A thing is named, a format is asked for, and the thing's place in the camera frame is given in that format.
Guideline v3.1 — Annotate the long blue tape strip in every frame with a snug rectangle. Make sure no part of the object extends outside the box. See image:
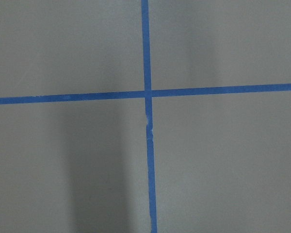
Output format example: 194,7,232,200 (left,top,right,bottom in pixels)
141,0,158,233

